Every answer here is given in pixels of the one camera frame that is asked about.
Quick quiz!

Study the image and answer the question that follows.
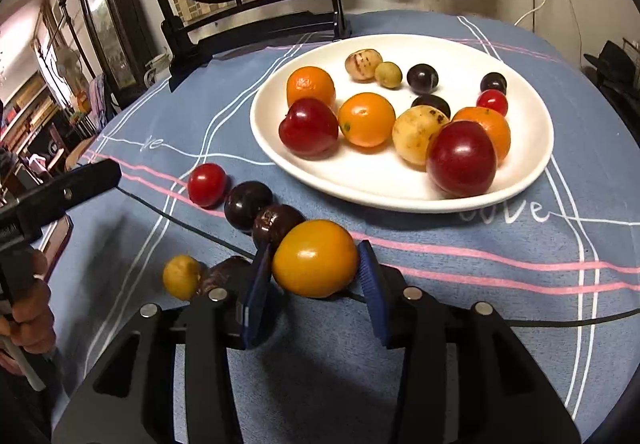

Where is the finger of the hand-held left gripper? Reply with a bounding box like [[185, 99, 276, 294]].
[[0, 159, 122, 225]]

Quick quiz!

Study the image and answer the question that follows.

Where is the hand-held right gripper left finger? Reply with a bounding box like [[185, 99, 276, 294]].
[[52, 244, 281, 444]]

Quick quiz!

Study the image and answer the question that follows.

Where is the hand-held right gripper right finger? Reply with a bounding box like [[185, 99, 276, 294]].
[[356, 241, 581, 444]]

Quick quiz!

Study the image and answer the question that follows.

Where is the dark purple plum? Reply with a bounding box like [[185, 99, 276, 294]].
[[251, 204, 307, 252], [406, 63, 440, 95], [480, 72, 508, 95], [411, 94, 451, 117], [197, 255, 253, 297], [223, 180, 274, 231]]

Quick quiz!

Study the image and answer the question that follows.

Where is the yellow-orange fruit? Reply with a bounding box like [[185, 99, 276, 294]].
[[271, 219, 360, 299]]

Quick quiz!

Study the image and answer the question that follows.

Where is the small yellow fruit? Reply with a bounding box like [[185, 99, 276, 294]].
[[162, 254, 206, 301]]

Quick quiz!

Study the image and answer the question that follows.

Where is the red cherry tomato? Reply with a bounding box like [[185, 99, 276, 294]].
[[476, 89, 509, 117], [187, 163, 229, 208]]

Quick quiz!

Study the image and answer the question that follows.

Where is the red plum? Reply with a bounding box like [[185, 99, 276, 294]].
[[278, 97, 340, 159], [426, 120, 498, 198]]

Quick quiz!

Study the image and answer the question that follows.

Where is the yellow spotted fruit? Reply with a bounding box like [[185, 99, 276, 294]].
[[392, 105, 451, 167]]

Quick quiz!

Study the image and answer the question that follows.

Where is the small orange with dark spot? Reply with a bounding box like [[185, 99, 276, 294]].
[[338, 92, 397, 148]]

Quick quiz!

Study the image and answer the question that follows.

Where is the orange mandarin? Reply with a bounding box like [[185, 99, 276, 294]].
[[286, 66, 336, 110], [451, 106, 512, 164]]

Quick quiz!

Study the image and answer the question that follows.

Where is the white plate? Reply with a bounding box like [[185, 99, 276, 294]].
[[249, 33, 555, 214]]

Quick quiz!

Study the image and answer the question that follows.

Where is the small yellow-green fruit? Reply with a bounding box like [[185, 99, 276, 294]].
[[374, 61, 404, 89]]

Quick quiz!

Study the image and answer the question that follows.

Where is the tan spotted fruit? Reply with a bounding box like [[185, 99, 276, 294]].
[[344, 48, 384, 83]]

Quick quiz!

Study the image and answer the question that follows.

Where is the person's left hand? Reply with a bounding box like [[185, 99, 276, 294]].
[[0, 249, 57, 377]]

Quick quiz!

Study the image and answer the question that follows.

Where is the dark wooden tray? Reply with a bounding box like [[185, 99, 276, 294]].
[[35, 215, 75, 257]]

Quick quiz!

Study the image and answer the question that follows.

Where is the blue plaid tablecloth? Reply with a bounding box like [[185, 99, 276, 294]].
[[37, 9, 640, 444]]

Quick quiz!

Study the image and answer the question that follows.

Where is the white kettle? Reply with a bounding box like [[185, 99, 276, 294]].
[[144, 53, 173, 87]]

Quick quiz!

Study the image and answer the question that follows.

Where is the dark wooden framed panel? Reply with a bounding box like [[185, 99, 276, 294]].
[[73, 0, 166, 100]]

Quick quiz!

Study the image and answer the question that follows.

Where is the black hat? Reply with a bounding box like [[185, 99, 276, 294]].
[[582, 40, 633, 80]]

